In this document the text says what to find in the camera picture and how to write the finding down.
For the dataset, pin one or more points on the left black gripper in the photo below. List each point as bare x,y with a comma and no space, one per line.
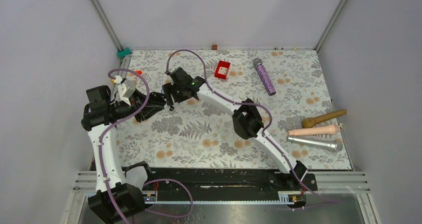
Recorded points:
147,111

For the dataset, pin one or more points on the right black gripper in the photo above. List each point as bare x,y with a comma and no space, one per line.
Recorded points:
168,89

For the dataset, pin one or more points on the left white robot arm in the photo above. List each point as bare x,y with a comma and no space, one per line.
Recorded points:
118,192

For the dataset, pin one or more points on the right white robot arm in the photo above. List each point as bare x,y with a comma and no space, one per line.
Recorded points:
246,119

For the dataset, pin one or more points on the red open box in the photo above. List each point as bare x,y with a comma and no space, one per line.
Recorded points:
222,70

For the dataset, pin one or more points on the teal block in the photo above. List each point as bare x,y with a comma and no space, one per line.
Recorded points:
123,53

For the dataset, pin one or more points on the brown small cube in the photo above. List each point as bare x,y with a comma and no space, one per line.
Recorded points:
214,47

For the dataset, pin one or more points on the purple glitter microphone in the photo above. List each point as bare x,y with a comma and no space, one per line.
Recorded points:
262,73

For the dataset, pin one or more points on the floral patterned mat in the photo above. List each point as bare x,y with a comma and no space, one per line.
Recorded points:
197,134

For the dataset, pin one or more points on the pink cylinder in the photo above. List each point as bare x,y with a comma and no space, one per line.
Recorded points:
328,129

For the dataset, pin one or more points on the silver metal cylinder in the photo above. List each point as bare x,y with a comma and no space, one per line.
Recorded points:
333,146

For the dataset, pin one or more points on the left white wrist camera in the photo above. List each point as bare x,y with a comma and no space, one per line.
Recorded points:
125,88

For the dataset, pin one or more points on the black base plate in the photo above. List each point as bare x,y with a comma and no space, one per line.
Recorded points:
225,185

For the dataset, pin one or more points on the wooden handle stick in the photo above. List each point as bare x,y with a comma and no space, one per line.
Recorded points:
312,121

